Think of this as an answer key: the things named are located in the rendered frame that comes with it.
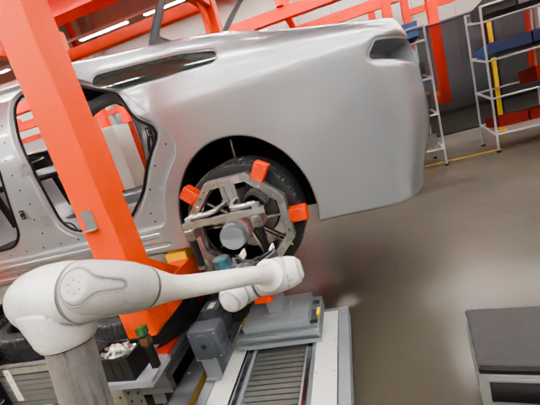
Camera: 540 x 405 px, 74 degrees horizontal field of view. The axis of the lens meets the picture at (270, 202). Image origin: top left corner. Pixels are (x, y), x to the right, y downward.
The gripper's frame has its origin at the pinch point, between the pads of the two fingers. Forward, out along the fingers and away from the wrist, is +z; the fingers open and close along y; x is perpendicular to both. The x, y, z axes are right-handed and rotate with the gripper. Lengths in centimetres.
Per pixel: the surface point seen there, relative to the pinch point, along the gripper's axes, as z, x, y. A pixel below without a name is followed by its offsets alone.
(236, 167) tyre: 41, 32, -12
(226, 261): 21.3, -11.2, -25.7
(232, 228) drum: 17.9, 6.3, -15.5
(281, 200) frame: 32.2, 11.1, 8.2
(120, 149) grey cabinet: 406, 65, -323
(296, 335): 34, -68, -5
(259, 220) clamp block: 10.5, 9.6, 1.2
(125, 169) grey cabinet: 406, 29, -327
